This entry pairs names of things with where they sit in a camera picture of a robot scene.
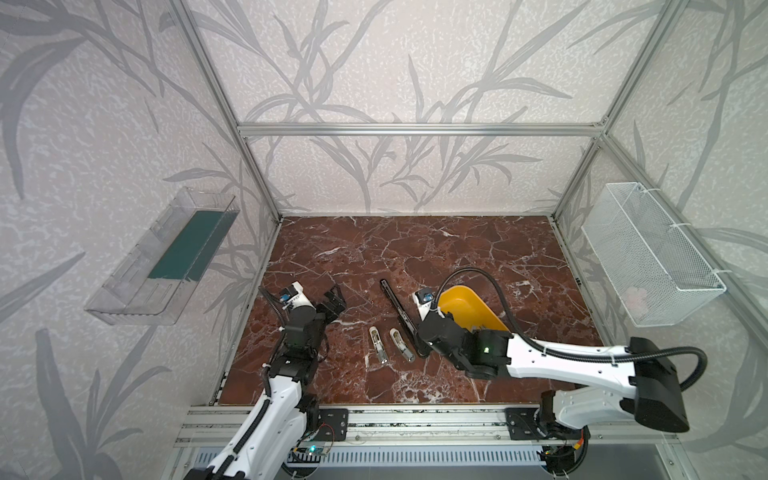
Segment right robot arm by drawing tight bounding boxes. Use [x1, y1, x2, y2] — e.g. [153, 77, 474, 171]
[412, 288, 690, 433]

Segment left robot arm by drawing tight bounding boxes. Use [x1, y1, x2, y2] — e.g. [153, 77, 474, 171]
[185, 282, 347, 479]

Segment yellow plastic tray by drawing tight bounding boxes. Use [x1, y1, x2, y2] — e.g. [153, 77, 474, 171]
[438, 285, 509, 332]

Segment green circuit board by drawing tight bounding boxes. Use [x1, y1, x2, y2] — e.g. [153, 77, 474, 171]
[289, 443, 333, 463]

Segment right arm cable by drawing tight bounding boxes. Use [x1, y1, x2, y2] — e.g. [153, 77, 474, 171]
[433, 266, 709, 392]

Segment clear plastic wall shelf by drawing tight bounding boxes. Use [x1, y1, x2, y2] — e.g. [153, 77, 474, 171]
[85, 187, 240, 326]

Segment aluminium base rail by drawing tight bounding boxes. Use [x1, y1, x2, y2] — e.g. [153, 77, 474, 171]
[161, 404, 680, 479]

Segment white wire basket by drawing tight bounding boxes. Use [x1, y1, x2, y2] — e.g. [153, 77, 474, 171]
[582, 182, 727, 327]

